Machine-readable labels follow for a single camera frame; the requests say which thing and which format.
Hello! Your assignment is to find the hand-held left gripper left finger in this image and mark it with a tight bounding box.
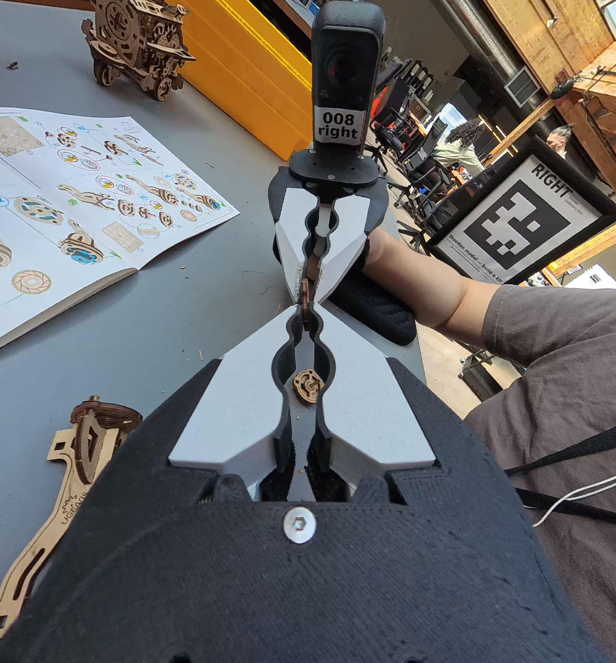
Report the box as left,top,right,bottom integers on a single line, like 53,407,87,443
168,305,306,501

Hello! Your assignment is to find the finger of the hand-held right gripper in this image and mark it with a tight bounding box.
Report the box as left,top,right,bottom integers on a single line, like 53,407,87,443
309,198,370,305
276,186,321,302

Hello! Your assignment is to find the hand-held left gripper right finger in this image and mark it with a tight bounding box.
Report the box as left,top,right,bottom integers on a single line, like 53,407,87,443
315,302,438,501

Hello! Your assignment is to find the person's right forearm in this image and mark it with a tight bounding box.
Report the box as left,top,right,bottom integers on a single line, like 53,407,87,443
364,227,498,346

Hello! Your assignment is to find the assembled wooden model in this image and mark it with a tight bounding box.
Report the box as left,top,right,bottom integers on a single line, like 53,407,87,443
80,0,198,102

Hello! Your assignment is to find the yellow plastic bin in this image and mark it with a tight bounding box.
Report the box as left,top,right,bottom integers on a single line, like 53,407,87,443
220,0,314,90
176,0,314,162

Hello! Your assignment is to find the wooden gear part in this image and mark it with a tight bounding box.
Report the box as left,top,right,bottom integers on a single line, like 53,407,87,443
291,366,326,408

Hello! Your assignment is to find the black wrist rest pad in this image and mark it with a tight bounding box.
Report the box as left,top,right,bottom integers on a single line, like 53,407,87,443
329,267,418,347

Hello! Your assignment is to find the black office chair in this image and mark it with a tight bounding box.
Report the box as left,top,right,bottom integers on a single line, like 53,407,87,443
372,124,407,175
397,145,446,255

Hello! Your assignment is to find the black cart base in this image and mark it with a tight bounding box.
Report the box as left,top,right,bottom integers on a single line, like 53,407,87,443
458,344,524,403

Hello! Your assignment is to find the black framed marker sign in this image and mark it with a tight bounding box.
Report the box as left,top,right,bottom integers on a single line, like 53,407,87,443
424,137,616,286

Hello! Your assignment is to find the person's grey shirt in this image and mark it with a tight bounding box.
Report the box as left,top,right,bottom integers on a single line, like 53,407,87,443
463,284,616,663

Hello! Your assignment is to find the instruction booklet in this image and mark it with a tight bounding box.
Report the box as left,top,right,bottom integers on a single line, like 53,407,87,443
0,106,241,364

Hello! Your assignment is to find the white box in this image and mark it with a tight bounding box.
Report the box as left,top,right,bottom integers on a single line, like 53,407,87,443
566,263,616,290

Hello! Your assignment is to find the grey ventilation duct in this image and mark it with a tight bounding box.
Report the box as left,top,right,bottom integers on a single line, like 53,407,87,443
434,0,519,102

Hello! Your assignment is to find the wall vent grille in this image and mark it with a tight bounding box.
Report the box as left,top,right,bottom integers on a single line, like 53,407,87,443
503,66,543,108

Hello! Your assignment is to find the black lanyard strap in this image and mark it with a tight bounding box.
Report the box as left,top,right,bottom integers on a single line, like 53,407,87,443
505,418,616,530

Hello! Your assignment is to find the white cord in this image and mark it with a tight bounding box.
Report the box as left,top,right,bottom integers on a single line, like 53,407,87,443
533,465,616,527

